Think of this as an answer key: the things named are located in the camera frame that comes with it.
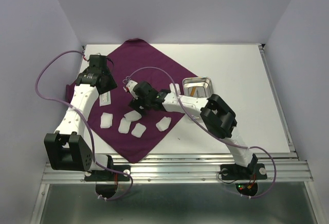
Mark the suture packet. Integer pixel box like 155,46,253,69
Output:
99,91,111,106

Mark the scalpel with orange cover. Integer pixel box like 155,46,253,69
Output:
190,87,196,97

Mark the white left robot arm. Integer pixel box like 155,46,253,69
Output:
44,54,117,180

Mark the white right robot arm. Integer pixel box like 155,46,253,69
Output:
124,80,258,178

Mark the gauze pad centre large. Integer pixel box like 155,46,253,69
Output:
124,110,142,122

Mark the gauze pad top right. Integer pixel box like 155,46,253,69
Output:
169,83,181,95

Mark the gauze pad bottom right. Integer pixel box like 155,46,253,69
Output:
156,117,171,132

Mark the gauze pad bottom centre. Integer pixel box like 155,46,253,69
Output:
131,123,147,138

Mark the gauze pad lower left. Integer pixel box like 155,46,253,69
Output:
118,118,131,134

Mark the purple cloth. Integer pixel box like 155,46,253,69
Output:
65,38,192,164

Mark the gauze pad far left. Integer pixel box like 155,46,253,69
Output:
100,113,113,129

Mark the steel tray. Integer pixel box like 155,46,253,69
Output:
182,77,214,98

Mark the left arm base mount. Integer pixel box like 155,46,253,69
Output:
84,156,133,201

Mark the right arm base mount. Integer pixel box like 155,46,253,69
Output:
217,154,267,198

